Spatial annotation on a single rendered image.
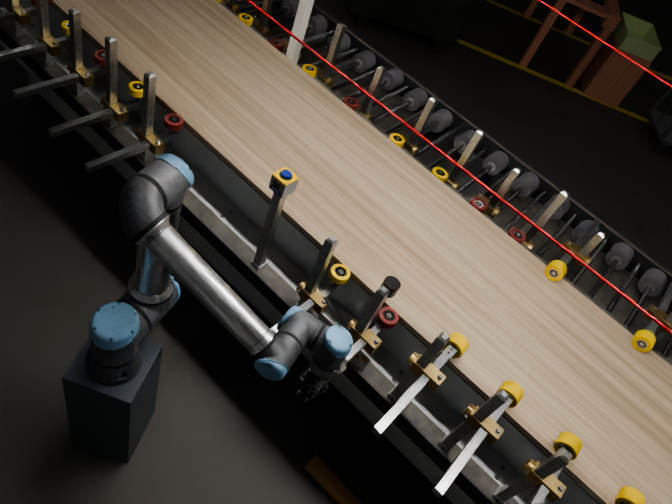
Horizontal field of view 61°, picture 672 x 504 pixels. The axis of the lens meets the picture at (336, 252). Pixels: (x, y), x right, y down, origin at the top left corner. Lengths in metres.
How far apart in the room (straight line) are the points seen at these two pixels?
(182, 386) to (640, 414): 1.95
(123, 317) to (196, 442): 0.93
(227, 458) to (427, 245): 1.29
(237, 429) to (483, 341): 1.20
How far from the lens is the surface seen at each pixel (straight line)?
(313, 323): 1.69
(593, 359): 2.56
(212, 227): 2.48
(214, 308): 1.57
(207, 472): 2.71
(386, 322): 2.13
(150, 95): 2.49
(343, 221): 2.39
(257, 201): 2.54
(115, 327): 1.98
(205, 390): 2.85
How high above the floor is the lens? 2.56
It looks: 47 degrees down
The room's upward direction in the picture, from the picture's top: 25 degrees clockwise
